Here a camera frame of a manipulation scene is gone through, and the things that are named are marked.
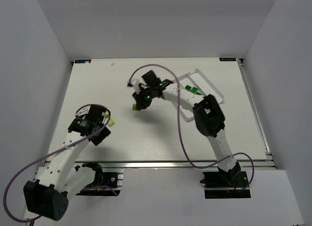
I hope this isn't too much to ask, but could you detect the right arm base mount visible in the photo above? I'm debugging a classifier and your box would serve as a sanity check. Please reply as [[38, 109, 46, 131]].
[[200, 171, 251, 199]]

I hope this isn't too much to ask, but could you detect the dark green 2x2 lego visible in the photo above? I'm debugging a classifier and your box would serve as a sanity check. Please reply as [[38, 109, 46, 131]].
[[191, 87, 198, 94]]

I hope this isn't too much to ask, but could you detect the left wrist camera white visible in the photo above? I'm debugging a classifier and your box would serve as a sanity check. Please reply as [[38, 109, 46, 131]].
[[77, 107, 89, 116]]

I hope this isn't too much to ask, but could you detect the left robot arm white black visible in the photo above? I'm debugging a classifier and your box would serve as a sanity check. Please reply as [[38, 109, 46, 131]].
[[23, 104, 111, 221]]

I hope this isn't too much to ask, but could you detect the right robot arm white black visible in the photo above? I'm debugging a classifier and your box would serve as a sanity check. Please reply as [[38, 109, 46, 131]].
[[127, 70, 241, 185]]

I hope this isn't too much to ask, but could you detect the right blue corner label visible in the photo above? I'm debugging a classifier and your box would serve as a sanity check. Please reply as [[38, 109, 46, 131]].
[[219, 57, 236, 62]]

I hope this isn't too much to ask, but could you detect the blue corner label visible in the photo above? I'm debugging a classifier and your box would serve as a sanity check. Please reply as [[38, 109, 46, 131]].
[[219, 57, 236, 62], [74, 59, 91, 64]]

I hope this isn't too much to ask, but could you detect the left blue corner label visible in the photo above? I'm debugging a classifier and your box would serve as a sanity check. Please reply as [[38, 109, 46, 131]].
[[74, 59, 91, 64]]

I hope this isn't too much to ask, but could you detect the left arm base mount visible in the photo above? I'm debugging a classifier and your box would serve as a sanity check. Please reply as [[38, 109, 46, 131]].
[[75, 162, 124, 197]]

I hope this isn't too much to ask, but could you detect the light green 2x2 lego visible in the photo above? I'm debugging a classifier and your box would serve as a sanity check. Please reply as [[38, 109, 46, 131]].
[[108, 119, 115, 127]]

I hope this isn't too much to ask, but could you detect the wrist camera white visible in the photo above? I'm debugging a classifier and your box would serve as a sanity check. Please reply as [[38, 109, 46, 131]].
[[77, 107, 89, 116], [127, 78, 140, 94]]

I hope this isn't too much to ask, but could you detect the dark green square lego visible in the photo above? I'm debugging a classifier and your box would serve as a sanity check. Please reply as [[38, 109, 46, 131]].
[[185, 85, 192, 92]]

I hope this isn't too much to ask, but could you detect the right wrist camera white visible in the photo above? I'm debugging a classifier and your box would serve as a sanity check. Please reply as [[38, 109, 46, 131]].
[[127, 78, 140, 94]]

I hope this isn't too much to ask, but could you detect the aluminium front rail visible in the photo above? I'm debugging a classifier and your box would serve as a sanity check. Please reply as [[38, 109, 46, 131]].
[[71, 159, 276, 169]]

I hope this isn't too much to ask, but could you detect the white three-compartment tray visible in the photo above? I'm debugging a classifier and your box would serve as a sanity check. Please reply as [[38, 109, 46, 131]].
[[175, 68, 224, 122]]

